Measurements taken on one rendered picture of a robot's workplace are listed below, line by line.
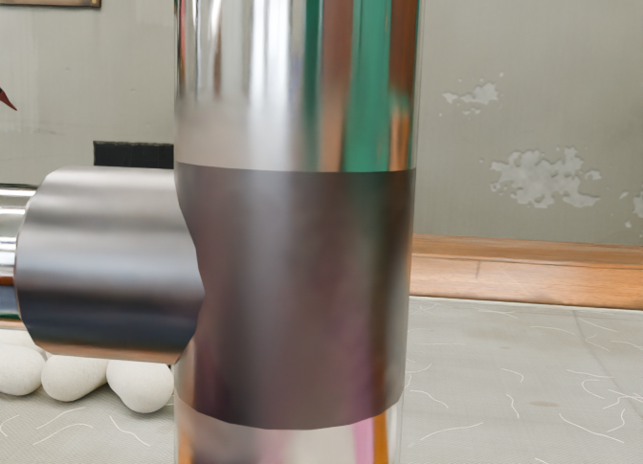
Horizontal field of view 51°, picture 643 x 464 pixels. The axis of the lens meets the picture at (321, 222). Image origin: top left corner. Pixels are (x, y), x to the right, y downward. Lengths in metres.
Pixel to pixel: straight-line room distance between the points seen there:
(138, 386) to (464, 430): 0.12
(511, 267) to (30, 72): 2.26
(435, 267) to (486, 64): 1.96
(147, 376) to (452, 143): 2.15
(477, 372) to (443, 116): 2.06
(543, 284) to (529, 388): 0.16
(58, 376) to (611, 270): 0.35
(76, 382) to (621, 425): 0.21
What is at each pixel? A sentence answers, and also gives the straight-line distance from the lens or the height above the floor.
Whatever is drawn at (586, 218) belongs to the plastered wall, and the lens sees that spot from 2.51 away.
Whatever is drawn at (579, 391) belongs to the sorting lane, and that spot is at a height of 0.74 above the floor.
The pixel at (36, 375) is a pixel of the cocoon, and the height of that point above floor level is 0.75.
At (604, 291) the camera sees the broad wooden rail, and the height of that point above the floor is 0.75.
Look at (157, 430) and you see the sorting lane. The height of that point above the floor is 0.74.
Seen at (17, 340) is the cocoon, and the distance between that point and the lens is 0.32.
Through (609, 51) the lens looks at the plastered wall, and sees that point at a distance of 2.51.
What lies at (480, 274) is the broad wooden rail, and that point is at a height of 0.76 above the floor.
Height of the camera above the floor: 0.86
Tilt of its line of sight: 9 degrees down
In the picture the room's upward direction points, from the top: 2 degrees clockwise
